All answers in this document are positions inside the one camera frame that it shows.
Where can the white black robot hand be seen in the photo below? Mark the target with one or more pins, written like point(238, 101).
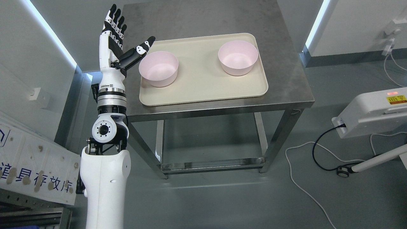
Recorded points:
point(114, 62)

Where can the pink bowl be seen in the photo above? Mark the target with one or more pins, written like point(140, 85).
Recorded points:
point(159, 69)
point(237, 57)

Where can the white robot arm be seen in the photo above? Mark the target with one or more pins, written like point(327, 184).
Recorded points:
point(105, 162)

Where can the metal shelf rack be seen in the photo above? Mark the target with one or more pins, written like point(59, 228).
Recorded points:
point(20, 211)

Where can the beige plastic tray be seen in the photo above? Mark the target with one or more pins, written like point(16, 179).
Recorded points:
point(200, 75)

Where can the white sign board with characters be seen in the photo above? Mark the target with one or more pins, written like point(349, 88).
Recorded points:
point(35, 166)

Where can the stainless steel table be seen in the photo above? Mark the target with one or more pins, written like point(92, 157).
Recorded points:
point(194, 31)

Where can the white stand leg with caster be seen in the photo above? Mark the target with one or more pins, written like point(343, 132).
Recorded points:
point(345, 171)

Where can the white machine with warning label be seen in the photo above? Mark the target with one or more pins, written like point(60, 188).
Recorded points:
point(374, 112)

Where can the white wall socket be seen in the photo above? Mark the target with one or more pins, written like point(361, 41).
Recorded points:
point(35, 94)

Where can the white wall plug adapter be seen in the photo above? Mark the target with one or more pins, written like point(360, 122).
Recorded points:
point(389, 44)

